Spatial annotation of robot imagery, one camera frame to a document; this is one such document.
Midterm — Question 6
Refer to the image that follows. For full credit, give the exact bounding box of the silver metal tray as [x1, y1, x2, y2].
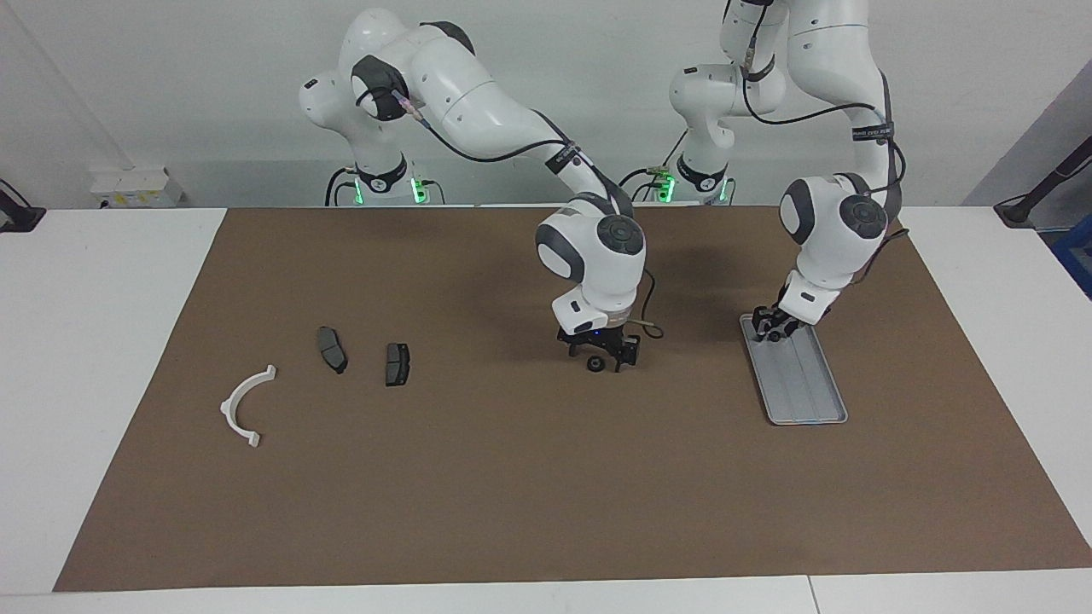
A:
[739, 313, 849, 426]

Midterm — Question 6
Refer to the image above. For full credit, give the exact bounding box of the brown table mat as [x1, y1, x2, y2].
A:
[53, 203, 1092, 593]

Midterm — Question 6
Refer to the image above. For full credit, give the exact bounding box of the dark grey curved brake pad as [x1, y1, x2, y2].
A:
[317, 326, 349, 375]

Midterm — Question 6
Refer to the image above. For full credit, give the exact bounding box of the blue crate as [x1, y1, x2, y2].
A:
[1051, 223, 1092, 299]

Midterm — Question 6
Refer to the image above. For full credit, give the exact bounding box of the white power strip box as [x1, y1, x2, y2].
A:
[90, 166, 184, 210]

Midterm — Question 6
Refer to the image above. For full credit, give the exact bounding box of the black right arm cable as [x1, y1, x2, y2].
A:
[397, 94, 666, 340]

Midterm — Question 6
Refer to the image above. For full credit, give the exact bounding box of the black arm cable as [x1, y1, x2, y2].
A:
[739, 0, 909, 282]
[397, 94, 666, 340]

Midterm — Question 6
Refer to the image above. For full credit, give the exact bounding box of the black left base cable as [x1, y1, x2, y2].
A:
[619, 128, 690, 203]

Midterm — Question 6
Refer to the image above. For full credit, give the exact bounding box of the black base cable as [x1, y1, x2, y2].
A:
[619, 128, 690, 203]
[324, 166, 359, 207]

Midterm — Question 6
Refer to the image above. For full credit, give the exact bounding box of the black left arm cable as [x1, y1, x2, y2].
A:
[739, 0, 909, 282]

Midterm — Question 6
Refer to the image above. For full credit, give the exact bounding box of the black right base cable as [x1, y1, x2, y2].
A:
[324, 166, 359, 207]

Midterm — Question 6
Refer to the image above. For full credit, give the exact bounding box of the white curved plastic bracket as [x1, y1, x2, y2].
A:
[220, 364, 278, 449]

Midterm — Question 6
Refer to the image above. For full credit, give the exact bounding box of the black clamp mount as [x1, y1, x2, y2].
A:
[0, 177, 47, 234]

